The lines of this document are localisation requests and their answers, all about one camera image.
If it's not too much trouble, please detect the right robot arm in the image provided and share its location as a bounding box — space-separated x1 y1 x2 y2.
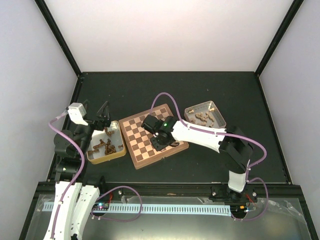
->
141 114 254 202

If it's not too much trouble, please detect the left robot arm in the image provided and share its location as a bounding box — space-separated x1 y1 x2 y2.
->
44 100 111 240

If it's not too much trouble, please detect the dark chess pieces pile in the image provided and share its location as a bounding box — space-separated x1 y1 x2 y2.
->
87 127 124 159

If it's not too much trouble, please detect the wooden chess board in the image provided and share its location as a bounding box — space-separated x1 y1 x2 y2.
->
118 109 189 170

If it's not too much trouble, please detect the light chess pieces pile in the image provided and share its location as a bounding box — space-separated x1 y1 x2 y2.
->
187 107 215 128

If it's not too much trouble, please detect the left circuit board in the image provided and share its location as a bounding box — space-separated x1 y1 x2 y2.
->
92 202 109 211

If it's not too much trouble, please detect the circuit board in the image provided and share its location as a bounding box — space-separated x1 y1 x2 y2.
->
230 203 257 214
92 202 109 211

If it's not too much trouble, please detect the right circuit board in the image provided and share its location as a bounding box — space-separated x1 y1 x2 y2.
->
230 203 257 214

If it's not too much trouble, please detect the gold tin tray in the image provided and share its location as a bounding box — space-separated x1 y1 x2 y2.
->
86 121 127 165

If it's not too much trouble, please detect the silver pink tin tray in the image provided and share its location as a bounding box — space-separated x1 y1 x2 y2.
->
184 100 227 129

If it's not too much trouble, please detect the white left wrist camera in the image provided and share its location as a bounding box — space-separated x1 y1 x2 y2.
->
67 102 89 126

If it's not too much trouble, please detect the white slotted cable duct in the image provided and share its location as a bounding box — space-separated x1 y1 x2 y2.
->
42 201 231 217

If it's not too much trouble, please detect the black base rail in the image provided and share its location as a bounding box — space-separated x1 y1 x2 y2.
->
99 183 258 201

